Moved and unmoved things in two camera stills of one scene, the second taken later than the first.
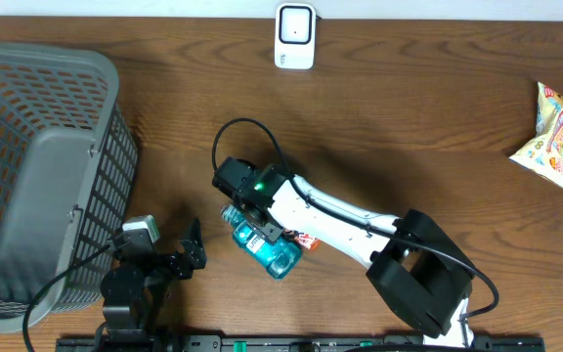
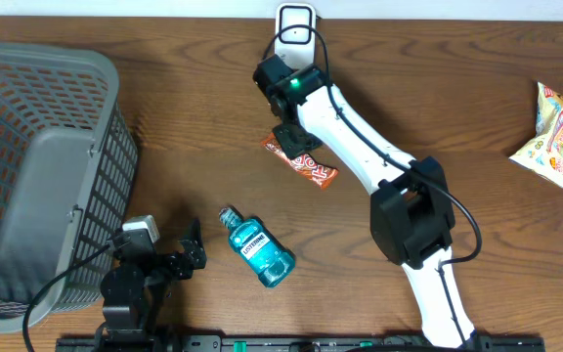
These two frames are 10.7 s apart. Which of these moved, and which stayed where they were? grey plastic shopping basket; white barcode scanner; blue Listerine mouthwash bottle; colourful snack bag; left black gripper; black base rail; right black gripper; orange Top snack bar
Moved: orange Top snack bar; blue Listerine mouthwash bottle; right black gripper
Stayed: black base rail; grey plastic shopping basket; left black gripper; white barcode scanner; colourful snack bag
